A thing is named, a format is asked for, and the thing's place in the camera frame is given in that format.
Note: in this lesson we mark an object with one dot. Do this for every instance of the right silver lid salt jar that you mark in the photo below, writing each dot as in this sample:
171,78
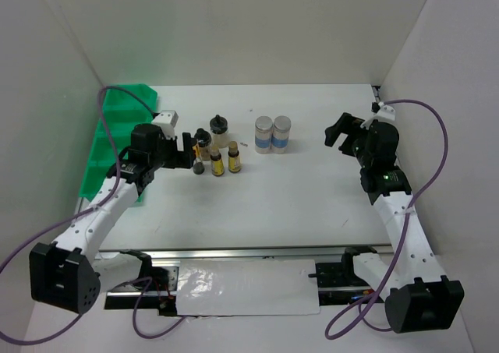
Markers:
281,129

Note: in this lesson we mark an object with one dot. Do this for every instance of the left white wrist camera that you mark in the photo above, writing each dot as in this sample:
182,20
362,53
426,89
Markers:
166,120

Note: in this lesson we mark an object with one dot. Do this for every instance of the aluminium rail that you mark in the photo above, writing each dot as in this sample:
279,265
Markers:
244,253

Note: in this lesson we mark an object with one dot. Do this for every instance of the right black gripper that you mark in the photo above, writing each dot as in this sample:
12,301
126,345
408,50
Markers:
347,123

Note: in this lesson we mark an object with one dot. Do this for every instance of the white plastic sheet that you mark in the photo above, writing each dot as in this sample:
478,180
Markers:
257,287

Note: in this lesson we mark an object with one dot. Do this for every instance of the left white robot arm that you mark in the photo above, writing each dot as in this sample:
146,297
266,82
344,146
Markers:
66,273

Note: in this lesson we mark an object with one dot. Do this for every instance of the silver lid salt jar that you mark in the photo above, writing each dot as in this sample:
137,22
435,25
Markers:
281,129
263,134

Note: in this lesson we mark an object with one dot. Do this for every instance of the left silver lid salt jar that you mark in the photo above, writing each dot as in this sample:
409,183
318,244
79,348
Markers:
263,134

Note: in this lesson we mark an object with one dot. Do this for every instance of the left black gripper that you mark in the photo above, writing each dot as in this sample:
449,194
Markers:
180,158

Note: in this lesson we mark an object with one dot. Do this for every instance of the small yellow bottle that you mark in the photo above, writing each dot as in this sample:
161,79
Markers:
234,162
217,166

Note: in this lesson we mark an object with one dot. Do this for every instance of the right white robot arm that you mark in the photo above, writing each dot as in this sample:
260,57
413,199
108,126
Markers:
416,292

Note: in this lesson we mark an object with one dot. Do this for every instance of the left small yellow bottle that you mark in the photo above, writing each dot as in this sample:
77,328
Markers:
217,166

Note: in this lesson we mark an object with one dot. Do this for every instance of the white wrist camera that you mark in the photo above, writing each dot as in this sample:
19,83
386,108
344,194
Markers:
166,120
381,112

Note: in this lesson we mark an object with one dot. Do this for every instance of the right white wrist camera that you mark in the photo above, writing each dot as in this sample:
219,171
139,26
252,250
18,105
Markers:
381,112

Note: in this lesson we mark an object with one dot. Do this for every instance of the green plastic compartment tray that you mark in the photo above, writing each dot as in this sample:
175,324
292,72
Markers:
122,112

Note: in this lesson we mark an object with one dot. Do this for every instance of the tall black cap spice jar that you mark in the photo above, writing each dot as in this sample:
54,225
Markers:
219,131

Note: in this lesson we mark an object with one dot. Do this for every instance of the yellow label pepper bottle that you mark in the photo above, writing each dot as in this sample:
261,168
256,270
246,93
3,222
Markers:
198,166

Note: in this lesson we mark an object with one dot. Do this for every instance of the right small yellow bottle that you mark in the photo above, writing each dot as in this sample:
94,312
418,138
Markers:
234,162

